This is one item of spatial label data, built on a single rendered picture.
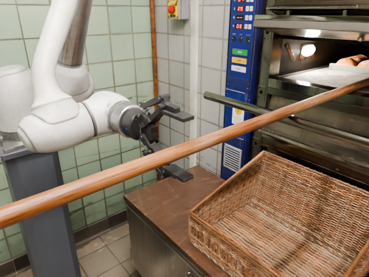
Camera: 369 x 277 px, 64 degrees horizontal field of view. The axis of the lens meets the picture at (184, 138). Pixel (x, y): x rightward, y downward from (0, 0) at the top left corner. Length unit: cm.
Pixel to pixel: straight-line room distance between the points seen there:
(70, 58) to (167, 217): 79
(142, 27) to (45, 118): 131
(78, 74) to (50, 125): 49
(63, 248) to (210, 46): 119
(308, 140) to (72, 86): 97
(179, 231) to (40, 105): 81
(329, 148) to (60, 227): 115
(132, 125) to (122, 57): 122
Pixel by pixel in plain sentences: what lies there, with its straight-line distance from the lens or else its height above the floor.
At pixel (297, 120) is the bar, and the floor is 117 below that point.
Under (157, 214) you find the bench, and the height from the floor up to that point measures 58.
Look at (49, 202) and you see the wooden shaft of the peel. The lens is 49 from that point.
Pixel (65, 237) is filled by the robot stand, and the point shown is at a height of 55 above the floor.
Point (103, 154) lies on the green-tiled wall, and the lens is 201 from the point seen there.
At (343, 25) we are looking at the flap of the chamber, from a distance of 107.
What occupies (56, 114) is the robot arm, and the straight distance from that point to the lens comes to 77.
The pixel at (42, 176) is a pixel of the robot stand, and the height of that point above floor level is 87.
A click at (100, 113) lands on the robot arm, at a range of 80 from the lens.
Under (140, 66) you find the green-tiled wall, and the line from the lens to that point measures 199.
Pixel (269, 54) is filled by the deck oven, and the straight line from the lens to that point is 138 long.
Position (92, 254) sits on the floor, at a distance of 215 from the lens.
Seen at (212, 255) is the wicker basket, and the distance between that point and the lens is 120.
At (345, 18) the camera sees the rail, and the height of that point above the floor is 143.
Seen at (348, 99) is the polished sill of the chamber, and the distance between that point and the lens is 123.
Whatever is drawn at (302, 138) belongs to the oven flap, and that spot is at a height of 96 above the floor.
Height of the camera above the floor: 146
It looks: 23 degrees down
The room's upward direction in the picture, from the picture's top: straight up
